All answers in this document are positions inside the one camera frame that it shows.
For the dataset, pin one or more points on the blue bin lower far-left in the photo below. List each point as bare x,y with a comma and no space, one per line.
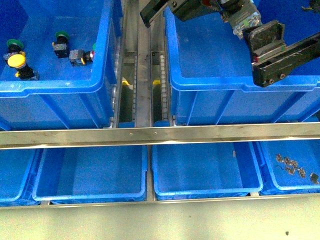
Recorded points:
18,171

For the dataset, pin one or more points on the blue bin lower far-right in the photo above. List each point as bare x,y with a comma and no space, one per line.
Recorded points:
279,182

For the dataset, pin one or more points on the blue bin upper right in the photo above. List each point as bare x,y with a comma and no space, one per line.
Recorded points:
210,69

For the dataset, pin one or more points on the red small push button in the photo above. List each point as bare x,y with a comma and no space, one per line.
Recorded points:
79,57

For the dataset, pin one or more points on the yellow mushroom push button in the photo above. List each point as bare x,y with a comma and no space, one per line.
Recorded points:
23,70

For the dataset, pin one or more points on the green push button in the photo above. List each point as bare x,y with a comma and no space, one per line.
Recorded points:
14,47
61,45

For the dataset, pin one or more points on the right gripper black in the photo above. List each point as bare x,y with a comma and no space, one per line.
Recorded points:
186,10

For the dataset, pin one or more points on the small black parts pile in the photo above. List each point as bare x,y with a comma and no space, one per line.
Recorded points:
290,166

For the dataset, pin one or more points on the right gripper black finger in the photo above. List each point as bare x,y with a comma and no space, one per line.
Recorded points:
272,59

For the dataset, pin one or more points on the blue bin lower middle-left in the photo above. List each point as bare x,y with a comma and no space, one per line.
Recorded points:
83,175

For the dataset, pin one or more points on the metal shelf rack frame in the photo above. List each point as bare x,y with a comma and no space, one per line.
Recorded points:
141,101

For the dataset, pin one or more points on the green push button left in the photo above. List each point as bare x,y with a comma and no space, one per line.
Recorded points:
14,47

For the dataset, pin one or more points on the green push button middle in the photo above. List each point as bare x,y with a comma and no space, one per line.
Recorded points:
61,45

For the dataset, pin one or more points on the blue bin lower middle-right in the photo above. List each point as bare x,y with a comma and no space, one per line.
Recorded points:
205,170

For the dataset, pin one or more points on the blue bin upper left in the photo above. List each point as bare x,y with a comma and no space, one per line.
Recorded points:
65,96

